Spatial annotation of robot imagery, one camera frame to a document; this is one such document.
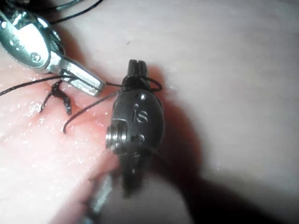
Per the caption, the left arm needle driver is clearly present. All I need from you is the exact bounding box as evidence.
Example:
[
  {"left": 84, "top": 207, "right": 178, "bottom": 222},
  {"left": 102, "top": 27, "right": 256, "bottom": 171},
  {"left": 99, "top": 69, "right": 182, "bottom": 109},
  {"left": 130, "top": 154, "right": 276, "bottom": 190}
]
[{"left": 0, "top": 6, "right": 66, "bottom": 73}]

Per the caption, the right arm needle driver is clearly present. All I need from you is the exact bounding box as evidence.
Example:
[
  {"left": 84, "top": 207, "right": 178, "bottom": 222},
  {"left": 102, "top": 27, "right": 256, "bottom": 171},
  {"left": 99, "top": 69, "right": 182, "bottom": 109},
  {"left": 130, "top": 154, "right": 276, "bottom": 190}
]
[{"left": 105, "top": 87, "right": 166, "bottom": 155}]

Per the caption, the left arm needle driver jaw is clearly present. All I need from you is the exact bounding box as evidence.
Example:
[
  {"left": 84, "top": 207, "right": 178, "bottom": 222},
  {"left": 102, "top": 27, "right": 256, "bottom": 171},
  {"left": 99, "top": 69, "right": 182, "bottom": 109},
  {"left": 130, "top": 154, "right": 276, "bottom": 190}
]
[
  {"left": 48, "top": 52, "right": 106, "bottom": 91},
  {"left": 61, "top": 74, "right": 103, "bottom": 97}
]

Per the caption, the right arm needle driver jaw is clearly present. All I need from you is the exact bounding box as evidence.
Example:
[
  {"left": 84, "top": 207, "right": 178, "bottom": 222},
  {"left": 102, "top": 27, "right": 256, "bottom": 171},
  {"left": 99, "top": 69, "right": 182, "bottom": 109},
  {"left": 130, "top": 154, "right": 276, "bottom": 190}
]
[
  {"left": 139, "top": 60, "right": 150, "bottom": 91},
  {"left": 122, "top": 59, "right": 140, "bottom": 90}
]

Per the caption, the black thread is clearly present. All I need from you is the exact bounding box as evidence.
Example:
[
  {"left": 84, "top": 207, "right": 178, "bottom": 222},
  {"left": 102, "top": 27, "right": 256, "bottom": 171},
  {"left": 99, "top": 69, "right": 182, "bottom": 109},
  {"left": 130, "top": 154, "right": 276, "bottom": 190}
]
[{"left": 0, "top": 0, "right": 172, "bottom": 165}]

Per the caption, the black stitching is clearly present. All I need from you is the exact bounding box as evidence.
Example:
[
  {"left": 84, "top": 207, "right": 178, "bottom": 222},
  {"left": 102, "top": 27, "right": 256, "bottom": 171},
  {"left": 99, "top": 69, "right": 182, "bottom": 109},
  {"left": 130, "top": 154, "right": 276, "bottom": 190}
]
[{"left": 39, "top": 80, "right": 73, "bottom": 116}]

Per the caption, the tissue pad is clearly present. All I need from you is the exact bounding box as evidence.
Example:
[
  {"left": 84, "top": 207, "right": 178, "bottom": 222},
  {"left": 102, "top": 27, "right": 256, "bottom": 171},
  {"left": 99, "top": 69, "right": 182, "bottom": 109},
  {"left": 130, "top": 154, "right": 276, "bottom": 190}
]
[{"left": 0, "top": 0, "right": 299, "bottom": 224}]

